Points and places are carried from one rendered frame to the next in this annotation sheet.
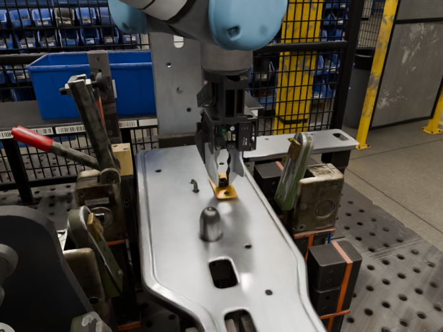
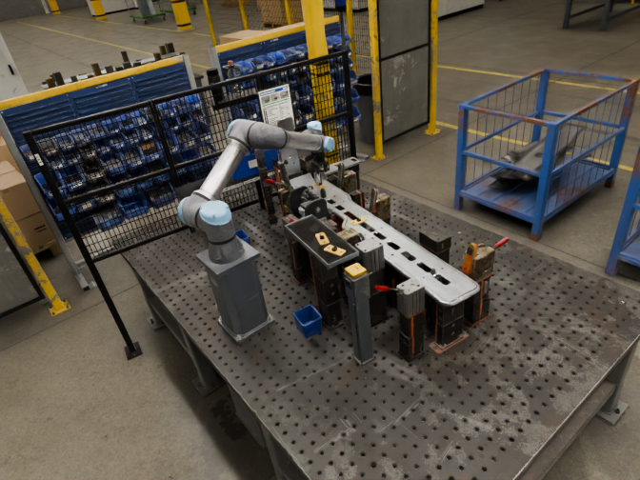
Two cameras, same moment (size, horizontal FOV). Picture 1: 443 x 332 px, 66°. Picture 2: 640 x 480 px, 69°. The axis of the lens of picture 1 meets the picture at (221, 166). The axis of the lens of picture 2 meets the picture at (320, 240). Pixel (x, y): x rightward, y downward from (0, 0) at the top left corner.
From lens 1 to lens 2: 202 cm
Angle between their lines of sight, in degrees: 11
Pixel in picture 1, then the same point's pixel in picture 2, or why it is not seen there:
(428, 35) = (408, 62)
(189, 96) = (293, 157)
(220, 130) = (319, 167)
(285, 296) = (347, 201)
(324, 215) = (352, 186)
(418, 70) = (409, 89)
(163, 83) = (284, 154)
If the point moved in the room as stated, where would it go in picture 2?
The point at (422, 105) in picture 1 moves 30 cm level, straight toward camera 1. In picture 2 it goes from (418, 113) to (416, 123)
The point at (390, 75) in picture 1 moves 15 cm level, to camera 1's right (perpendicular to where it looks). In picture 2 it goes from (388, 98) to (400, 95)
